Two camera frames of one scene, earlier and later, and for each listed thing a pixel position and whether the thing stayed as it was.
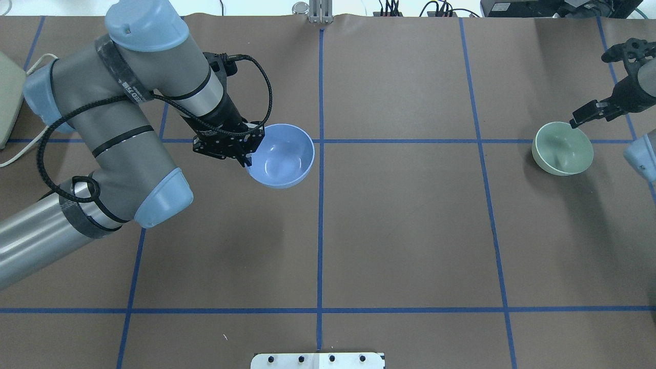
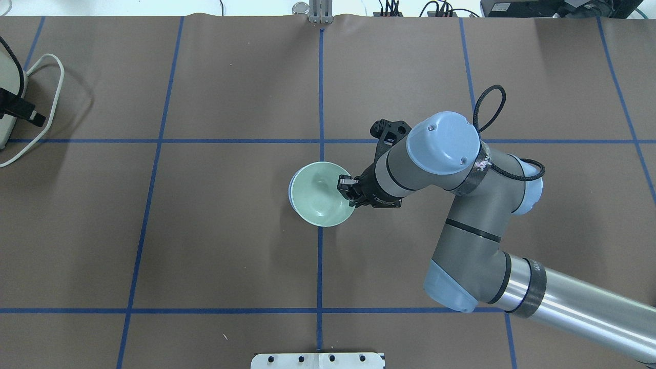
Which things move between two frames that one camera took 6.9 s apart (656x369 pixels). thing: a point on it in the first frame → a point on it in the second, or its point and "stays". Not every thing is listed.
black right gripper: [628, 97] → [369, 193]
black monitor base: [554, 8] stays
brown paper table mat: [425, 230] stays
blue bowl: [284, 158] → [289, 190]
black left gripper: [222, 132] → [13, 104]
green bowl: [559, 149] → [314, 196]
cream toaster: [12, 85] stays
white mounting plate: [318, 361] stays
